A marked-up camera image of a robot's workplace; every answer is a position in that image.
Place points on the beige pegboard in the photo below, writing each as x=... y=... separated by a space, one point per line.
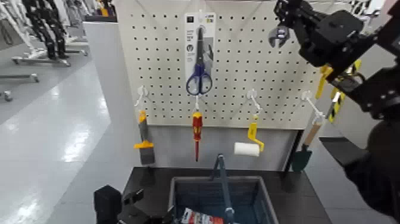
x=237 y=72

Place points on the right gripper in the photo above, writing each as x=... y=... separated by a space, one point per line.
x=337 y=37

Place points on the yellow mini paint roller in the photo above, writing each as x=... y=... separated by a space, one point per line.
x=247 y=149

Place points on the dark grey shopping basket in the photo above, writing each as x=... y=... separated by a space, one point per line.
x=250 y=194

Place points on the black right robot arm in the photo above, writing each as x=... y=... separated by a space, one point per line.
x=384 y=94

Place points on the white pegboard hook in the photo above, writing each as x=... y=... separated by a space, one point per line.
x=200 y=15
x=197 y=104
x=142 y=92
x=251 y=94
x=307 y=96

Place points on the red white sealant package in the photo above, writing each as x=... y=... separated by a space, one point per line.
x=200 y=218

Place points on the yellow black machine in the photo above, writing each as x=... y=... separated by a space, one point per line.
x=104 y=9

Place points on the black adjustable wrench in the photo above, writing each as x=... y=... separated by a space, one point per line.
x=281 y=33

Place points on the black humanoid robot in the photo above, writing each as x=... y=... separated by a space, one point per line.
x=47 y=31

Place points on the white humanoid robot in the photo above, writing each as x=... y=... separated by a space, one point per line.
x=75 y=12
x=18 y=28

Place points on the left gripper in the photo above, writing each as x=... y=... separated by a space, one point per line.
x=107 y=206

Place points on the red yellow screwdriver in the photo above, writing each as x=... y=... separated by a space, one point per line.
x=197 y=125

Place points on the grey robot stand base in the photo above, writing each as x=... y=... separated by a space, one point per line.
x=40 y=61
x=18 y=77

